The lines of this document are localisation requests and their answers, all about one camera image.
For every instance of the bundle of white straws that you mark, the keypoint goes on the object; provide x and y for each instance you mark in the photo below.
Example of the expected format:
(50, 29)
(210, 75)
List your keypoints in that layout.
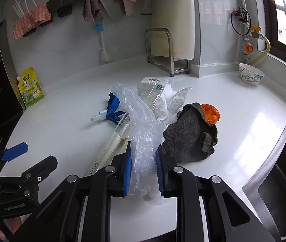
(19, 8)

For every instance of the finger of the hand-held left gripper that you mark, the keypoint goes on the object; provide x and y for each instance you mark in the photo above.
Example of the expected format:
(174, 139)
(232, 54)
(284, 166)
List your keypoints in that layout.
(39, 167)
(15, 151)

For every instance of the orange plastic cup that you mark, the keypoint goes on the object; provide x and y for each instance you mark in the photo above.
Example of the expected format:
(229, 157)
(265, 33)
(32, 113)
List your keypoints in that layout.
(211, 113)

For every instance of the steel sink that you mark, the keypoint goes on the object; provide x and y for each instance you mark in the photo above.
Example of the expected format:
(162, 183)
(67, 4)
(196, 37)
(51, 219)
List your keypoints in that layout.
(279, 181)

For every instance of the clear chopstick package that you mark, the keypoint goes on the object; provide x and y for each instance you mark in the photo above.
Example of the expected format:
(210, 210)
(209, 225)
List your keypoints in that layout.
(107, 148)

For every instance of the purple grey cloth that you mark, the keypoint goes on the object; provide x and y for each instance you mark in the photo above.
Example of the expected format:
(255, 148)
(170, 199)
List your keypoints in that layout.
(90, 8)

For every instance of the clear plastic bag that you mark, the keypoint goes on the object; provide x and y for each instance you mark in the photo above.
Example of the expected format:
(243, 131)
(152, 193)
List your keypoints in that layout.
(143, 136)

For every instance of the steel cleaver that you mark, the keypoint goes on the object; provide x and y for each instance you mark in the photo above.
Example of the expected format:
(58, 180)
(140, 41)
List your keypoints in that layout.
(110, 5)

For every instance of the blue white bottle brush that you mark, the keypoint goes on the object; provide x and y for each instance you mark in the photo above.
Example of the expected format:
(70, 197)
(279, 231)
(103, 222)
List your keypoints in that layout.
(102, 42)

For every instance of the steel board rack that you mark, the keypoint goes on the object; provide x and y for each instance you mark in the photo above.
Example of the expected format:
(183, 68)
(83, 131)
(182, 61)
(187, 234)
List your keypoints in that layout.
(170, 68)

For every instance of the peeler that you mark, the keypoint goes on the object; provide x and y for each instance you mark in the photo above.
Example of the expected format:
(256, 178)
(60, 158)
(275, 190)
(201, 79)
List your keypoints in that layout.
(146, 10)

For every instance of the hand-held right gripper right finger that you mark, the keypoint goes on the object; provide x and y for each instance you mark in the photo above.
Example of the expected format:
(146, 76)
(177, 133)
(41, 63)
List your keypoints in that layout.
(159, 174)

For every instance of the pink wavy cloth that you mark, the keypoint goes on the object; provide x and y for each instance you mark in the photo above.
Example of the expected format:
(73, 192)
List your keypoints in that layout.
(32, 20)

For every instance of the white plastic hook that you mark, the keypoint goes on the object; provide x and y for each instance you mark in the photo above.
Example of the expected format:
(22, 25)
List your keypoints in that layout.
(98, 116)

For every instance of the white cutting board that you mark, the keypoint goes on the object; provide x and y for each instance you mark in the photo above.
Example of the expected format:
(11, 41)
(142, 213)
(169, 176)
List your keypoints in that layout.
(175, 17)

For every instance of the clear labelled zip bag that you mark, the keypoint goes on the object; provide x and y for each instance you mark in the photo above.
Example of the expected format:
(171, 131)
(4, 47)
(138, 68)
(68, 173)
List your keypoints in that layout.
(153, 83)

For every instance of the yellow green pouch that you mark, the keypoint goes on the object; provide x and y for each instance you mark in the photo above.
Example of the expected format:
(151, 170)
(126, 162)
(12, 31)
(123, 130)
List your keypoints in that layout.
(30, 88)

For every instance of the gas regulator orange dial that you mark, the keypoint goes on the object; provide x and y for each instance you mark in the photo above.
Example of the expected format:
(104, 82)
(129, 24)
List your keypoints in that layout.
(247, 48)

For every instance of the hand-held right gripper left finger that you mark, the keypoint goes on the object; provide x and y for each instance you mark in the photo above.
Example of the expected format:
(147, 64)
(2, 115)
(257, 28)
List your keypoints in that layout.
(127, 171)

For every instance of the white patterned bowl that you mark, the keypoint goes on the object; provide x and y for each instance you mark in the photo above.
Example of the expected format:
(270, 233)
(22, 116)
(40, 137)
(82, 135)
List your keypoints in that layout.
(250, 77)

